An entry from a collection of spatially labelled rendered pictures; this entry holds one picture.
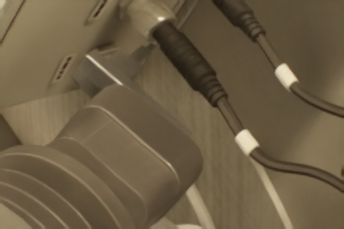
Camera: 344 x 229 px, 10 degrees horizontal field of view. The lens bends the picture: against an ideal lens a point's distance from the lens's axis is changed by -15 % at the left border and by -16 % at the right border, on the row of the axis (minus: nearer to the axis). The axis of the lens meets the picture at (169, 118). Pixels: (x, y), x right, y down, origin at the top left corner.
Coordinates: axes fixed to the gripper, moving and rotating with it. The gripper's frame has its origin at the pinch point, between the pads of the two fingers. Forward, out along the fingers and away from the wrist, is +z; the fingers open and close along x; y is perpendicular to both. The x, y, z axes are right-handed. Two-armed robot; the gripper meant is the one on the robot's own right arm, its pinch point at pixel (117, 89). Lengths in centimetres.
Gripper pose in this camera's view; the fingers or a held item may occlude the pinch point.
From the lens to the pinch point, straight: 85.9
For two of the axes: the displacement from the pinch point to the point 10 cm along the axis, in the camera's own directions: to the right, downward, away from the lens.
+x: 5.6, -7.0, -4.5
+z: 3.4, -3.0, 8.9
